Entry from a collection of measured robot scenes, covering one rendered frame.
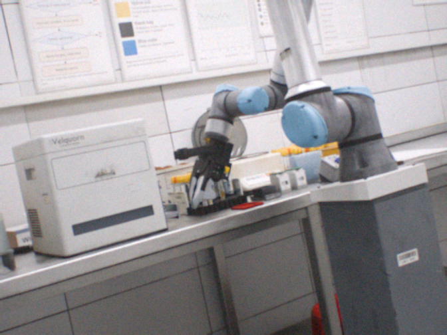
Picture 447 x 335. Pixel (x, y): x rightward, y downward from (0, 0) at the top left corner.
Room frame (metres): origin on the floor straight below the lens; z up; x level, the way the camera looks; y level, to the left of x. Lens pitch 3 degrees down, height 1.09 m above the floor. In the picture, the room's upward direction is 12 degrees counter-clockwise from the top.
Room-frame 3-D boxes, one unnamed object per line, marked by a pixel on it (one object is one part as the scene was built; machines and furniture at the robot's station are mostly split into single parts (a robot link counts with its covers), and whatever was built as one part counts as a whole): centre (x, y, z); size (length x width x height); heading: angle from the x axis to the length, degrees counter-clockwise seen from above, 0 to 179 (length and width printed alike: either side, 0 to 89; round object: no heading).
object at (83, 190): (1.72, 0.35, 1.03); 0.31 x 0.27 x 0.30; 122
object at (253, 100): (1.79, -0.11, 1.16); 0.11 x 0.11 x 0.08; 36
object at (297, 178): (2.02, -0.22, 0.91); 0.05 x 0.04 x 0.07; 32
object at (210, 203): (1.91, 0.04, 0.93); 0.17 x 0.09 x 0.11; 122
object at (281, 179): (1.99, -0.16, 0.91); 0.05 x 0.04 x 0.07; 32
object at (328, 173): (2.02, -0.33, 0.92); 0.13 x 0.07 x 0.08; 32
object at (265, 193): (1.94, -0.11, 0.89); 0.09 x 0.05 x 0.04; 30
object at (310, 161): (2.12, -0.27, 0.92); 0.10 x 0.07 x 0.10; 117
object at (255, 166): (2.27, -0.08, 0.94); 0.30 x 0.24 x 0.12; 23
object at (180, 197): (2.02, 0.07, 0.91); 0.20 x 0.10 x 0.07; 122
